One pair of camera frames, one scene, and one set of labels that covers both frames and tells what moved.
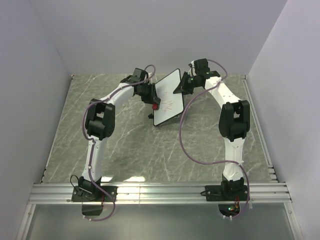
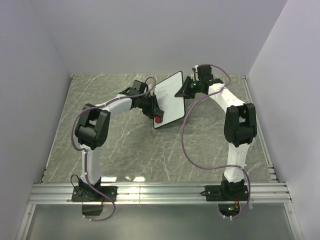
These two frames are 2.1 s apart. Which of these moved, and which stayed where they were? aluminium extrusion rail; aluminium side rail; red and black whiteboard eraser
Moved: red and black whiteboard eraser
Stayed: aluminium side rail; aluminium extrusion rail
